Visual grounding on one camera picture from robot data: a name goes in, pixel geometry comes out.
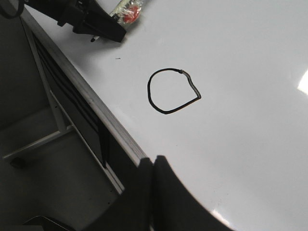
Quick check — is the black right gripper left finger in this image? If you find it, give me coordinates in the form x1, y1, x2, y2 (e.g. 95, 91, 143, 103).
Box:
84, 158, 153, 231

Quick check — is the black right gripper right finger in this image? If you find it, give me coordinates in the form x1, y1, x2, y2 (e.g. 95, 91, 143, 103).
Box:
152, 155, 230, 231

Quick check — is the black cable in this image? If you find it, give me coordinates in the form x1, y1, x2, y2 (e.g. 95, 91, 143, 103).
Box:
0, 0, 25, 19

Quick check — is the white whiteboard with aluminium frame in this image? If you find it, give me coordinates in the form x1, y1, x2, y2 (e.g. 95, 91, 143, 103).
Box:
26, 0, 308, 231

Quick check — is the grey table frame under board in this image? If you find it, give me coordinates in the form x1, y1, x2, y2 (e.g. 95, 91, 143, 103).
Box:
20, 19, 126, 194

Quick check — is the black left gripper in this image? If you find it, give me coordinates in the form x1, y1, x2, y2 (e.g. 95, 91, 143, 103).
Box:
24, 0, 126, 43

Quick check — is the grey metal leg with caster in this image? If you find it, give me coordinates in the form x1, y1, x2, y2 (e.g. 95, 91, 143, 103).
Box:
2, 125, 74, 169

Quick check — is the white black whiteboard marker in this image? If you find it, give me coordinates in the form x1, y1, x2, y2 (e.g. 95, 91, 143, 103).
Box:
90, 0, 150, 42

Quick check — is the red magnet taped to marker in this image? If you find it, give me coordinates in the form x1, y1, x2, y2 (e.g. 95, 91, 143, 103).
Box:
118, 0, 145, 25

